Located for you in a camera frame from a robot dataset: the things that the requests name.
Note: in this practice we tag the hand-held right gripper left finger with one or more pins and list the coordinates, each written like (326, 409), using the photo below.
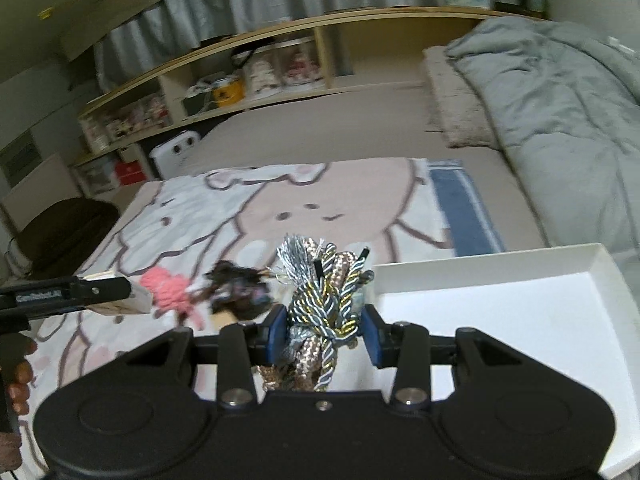
(277, 334)

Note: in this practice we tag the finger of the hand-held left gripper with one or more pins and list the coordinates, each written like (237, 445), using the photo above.
(102, 287)

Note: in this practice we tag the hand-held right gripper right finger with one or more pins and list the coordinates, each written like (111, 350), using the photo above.
(372, 339)

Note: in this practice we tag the dark crochet pouch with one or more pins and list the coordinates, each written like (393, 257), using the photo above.
(235, 290)

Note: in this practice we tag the white cardboard box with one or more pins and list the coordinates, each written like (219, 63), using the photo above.
(500, 320)

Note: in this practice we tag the person's left hand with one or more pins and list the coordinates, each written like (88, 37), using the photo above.
(22, 374)

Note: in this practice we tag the dark brown chair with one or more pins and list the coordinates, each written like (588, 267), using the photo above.
(65, 230)

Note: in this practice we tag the red box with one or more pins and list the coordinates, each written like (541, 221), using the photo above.
(129, 172)

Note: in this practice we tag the cartoon printed blanket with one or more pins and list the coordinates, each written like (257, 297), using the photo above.
(200, 220)

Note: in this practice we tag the row of small figurines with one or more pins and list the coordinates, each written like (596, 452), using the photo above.
(125, 117)

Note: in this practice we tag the dark storage box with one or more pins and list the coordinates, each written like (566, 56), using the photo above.
(197, 105)

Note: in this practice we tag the beige bed mattress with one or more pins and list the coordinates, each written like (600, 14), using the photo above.
(325, 125)

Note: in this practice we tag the yellow container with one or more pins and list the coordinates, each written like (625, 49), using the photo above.
(227, 94)

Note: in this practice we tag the beige fluffy pillow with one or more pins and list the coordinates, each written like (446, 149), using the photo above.
(455, 100)

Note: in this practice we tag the clear doll display box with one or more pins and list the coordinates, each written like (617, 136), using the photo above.
(302, 65)
(262, 77)

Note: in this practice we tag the grey duvet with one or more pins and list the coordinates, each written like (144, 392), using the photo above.
(550, 110)

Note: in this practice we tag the wooden headboard shelf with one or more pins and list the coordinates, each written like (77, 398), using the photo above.
(350, 22)

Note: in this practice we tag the white wall plug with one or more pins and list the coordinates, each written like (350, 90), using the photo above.
(619, 44)

